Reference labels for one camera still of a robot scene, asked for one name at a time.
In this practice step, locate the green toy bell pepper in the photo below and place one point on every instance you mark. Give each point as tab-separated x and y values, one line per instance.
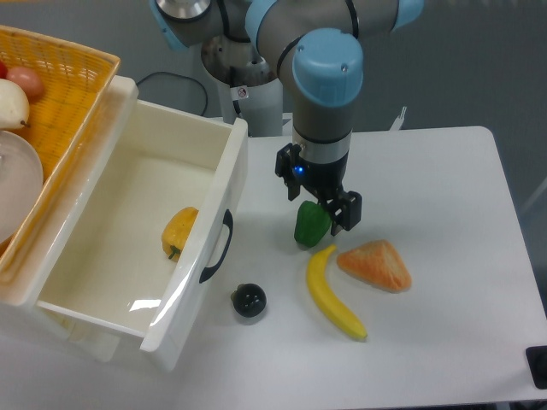
312	224

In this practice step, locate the orange toy bread slice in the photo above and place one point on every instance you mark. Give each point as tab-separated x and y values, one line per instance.
378	263

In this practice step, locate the dark purple toy fruit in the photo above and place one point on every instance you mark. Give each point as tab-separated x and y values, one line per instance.
249	300

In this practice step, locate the white table frame bracket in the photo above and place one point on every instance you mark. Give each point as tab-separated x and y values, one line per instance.
397	124

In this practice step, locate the black device at edge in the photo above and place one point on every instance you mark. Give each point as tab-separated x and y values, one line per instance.
537	361

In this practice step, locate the white plate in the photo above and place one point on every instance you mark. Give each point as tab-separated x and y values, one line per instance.
21	182

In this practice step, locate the yellow toy bell pepper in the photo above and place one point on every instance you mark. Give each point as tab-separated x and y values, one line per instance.
177	231

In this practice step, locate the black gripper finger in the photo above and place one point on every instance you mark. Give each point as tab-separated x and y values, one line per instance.
345	211
286	160

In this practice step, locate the yellow woven basket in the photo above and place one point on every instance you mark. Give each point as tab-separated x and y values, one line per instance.
75	79

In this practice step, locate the white toy pear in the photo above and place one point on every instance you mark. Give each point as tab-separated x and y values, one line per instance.
15	108

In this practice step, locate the yellow toy banana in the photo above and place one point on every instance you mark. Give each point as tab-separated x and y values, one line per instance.
327	301

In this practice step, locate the pink toy fruit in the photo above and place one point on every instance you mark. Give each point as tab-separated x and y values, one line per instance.
28	80

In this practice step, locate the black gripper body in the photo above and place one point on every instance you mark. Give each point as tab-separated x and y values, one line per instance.
319	168

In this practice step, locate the white drawer cabinet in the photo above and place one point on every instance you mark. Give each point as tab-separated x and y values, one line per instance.
31	255

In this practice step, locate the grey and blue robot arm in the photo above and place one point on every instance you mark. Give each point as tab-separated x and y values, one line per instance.
314	50

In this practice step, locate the red toy fruit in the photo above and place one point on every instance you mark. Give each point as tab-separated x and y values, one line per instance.
3	70

